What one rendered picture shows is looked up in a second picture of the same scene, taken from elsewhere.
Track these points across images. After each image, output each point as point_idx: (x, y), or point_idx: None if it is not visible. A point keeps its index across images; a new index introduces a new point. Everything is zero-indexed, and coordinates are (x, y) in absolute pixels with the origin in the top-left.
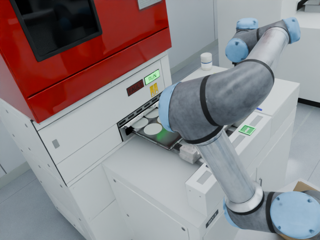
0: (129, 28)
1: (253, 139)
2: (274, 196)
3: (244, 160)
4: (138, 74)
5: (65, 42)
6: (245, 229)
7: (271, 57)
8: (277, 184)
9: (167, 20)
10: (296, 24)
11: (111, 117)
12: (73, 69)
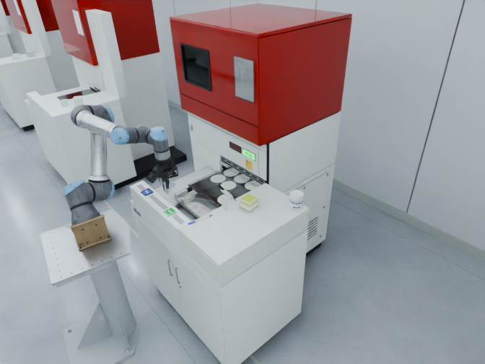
0: (227, 102)
1: (159, 213)
2: (87, 183)
3: (154, 216)
4: (239, 141)
5: (196, 81)
6: (115, 217)
7: (86, 119)
8: (211, 336)
9: (257, 121)
10: (114, 133)
11: (217, 147)
12: (196, 97)
